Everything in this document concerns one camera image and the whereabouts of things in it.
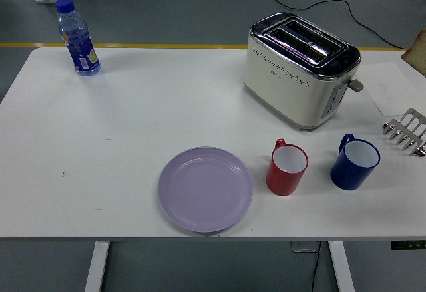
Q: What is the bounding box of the black table control box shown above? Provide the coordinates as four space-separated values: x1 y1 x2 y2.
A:
391 240 426 251

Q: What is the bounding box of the long black floor cable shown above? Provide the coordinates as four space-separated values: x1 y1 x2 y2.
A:
262 0 426 53

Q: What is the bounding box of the white paper sheet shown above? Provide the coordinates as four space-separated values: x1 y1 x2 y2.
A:
358 61 426 118

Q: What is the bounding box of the bread slice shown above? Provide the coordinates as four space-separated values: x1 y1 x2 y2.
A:
400 28 426 77

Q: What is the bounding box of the lilac round plate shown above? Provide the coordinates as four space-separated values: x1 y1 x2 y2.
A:
157 146 254 234

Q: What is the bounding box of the clear plastic bracket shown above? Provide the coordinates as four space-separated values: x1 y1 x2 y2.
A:
290 241 321 253

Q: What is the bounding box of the white table leg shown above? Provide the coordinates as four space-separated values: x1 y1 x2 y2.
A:
83 241 110 292
327 241 356 292

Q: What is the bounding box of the silver metal toast rack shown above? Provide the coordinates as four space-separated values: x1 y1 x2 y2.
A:
381 107 426 158

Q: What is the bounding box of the black cable under table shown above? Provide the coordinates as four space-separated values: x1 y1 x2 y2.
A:
311 241 322 292

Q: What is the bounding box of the cream and chrome toaster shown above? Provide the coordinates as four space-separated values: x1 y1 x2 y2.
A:
242 11 365 132

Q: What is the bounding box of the clear water bottle blue label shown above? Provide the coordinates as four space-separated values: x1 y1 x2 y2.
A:
55 0 102 76

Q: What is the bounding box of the red enamel mug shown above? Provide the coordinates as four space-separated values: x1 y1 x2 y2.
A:
266 138 310 197

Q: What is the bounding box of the blue enamel mug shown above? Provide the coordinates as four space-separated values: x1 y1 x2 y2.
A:
329 134 381 192

